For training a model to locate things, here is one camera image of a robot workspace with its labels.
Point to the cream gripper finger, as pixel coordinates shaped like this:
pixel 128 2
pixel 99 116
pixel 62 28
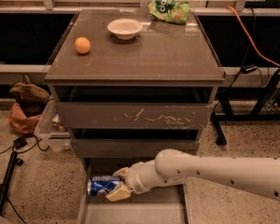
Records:
pixel 122 173
pixel 120 192

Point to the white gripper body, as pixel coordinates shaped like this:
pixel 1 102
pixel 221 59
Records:
pixel 132 178

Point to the blue pepsi can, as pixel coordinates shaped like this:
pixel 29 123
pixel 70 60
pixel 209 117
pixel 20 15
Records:
pixel 101 185

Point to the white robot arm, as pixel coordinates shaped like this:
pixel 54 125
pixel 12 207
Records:
pixel 172 167

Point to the grey middle drawer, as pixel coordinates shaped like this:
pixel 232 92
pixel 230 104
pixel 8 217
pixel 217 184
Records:
pixel 131 143

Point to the grey drawer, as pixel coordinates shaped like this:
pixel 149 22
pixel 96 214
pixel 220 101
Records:
pixel 131 143
pixel 159 206
pixel 157 108

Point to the grey bottom drawer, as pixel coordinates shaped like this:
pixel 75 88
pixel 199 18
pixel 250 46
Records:
pixel 159 206

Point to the grey top drawer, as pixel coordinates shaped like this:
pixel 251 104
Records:
pixel 157 108

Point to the grey drawer cabinet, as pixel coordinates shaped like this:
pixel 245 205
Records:
pixel 161 55

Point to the clear plastic bin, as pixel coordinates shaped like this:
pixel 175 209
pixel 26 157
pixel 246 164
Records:
pixel 50 130

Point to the black power adapter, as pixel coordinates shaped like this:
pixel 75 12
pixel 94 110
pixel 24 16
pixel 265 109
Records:
pixel 19 142

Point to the orange cloth bag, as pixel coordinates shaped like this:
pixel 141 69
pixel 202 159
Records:
pixel 19 122

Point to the brown cloth bag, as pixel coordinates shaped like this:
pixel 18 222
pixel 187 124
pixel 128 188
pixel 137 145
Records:
pixel 31 98

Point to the black floor stand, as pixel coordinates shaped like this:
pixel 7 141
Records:
pixel 13 161

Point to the orange fruit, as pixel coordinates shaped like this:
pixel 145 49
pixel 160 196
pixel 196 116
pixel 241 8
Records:
pixel 82 45

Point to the white bowl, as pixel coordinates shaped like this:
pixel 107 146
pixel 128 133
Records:
pixel 125 29

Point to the black power brick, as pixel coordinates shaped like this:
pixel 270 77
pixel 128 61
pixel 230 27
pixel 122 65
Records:
pixel 248 68

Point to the green chip bag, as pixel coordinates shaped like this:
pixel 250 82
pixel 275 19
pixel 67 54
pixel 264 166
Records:
pixel 169 11

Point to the black table leg frame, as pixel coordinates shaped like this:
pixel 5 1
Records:
pixel 270 96

